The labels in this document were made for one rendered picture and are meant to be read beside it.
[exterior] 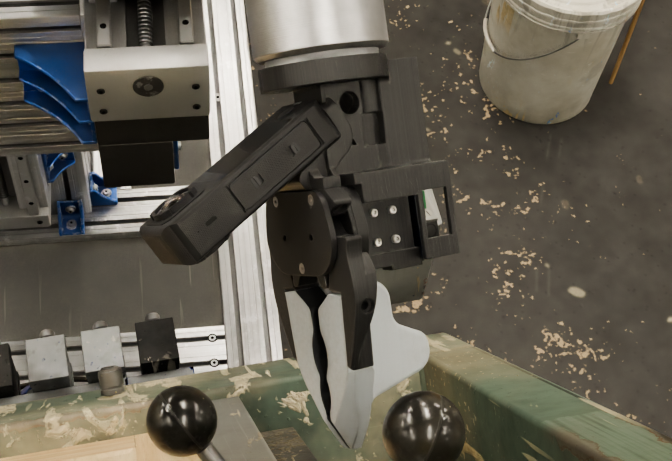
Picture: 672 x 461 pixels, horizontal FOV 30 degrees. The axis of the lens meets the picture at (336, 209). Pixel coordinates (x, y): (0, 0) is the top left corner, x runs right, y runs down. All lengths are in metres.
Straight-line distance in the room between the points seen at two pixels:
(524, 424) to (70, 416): 0.48
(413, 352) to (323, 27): 0.18
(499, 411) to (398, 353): 0.37
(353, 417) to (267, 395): 0.59
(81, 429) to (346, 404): 0.62
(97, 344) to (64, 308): 0.67
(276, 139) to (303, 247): 0.06
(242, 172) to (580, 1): 1.80
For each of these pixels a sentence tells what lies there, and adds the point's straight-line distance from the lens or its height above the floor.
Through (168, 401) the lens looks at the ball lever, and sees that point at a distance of 0.67.
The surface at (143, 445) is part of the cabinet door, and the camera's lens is 1.21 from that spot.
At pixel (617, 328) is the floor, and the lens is 2.43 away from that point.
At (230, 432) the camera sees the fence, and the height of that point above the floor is 1.03.
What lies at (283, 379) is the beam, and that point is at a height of 0.91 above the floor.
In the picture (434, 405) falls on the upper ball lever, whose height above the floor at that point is 1.54.
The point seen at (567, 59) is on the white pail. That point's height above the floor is 0.22.
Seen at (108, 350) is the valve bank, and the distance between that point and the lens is 1.45.
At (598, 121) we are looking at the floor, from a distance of 2.70.
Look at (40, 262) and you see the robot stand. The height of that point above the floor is 0.21.
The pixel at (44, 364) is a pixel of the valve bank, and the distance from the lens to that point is 1.45.
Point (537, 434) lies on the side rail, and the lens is 0.97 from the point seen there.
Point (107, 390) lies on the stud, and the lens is 1.31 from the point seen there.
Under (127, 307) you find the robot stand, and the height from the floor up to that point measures 0.21.
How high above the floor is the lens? 2.05
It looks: 56 degrees down
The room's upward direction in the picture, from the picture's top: 7 degrees clockwise
